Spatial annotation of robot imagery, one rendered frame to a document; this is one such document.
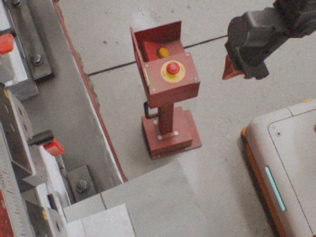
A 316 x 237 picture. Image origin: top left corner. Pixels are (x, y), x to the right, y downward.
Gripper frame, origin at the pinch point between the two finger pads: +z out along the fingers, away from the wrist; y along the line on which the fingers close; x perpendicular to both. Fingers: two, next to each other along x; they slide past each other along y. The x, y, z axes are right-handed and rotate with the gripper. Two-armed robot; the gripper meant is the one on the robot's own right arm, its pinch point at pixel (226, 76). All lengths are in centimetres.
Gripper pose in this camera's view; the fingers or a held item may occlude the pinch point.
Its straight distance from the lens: 92.6
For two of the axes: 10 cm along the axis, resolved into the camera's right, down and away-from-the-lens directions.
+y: 3.0, 8.9, -3.3
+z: -4.1, 4.4, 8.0
